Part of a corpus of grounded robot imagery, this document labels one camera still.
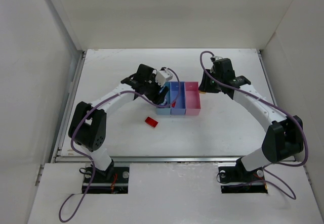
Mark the dark blue container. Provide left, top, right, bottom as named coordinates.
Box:
left=170, top=82, right=186, bottom=115

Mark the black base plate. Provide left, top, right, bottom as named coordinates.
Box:
left=87, top=166, right=130, bottom=194
left=217, top=166, right=268, bottom=194

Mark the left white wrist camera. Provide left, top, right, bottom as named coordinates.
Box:
left=155, top=68, right=173, bottom=86

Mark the light blue container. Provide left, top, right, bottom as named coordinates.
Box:
left=156, top=82, right=171, bottom=115

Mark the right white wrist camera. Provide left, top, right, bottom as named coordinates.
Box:
left=211, top=55, right=224, bottom=71

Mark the pink container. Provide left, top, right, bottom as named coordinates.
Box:
left=185, top=82, right=201, bottom=116

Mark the aluminium rail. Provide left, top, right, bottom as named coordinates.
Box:
left=51, top=155, right=239, bottom=163

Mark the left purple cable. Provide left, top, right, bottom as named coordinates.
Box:
left=58, top=67, right=181, bottom=222

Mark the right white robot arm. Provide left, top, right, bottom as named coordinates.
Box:
left=199, top=56, right=308, bottom=182

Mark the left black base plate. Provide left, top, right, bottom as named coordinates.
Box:
left=87, top=166, right=130, bottom=194

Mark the purple flower top lego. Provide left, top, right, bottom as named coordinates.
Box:
left=161, top=98, right=170, bottom=107

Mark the large red lego brick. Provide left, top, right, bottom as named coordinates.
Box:
left=145, top=117, right=158, bottom=128

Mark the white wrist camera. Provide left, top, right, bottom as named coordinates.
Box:
left=155, top=68, right=173, bottom=86
left=211, top=55, right=224, bottom=71

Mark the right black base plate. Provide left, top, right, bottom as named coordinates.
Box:
left=217, top=166, right=268, bottom=194

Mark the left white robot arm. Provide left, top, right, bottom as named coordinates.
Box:
left=68, top=64, right=173, bottom=179

